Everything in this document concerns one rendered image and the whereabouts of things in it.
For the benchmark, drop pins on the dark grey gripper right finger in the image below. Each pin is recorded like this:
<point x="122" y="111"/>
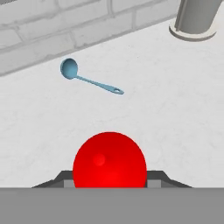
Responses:
<point x="159" y="180"/>

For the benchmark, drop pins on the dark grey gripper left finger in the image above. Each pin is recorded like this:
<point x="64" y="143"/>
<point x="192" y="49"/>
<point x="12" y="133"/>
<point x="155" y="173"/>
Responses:
<point x="59" y="181"/>

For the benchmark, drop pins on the red condiment bottle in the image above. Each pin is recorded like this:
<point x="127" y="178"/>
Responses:
<point x="109" y="159"/>

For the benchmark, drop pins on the blue ladle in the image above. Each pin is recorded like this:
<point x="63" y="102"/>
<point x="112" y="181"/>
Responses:
<point x="70" y="68"/>

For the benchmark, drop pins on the grey tap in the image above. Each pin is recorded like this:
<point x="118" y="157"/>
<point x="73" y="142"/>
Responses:
<point x="194" y="18"/>

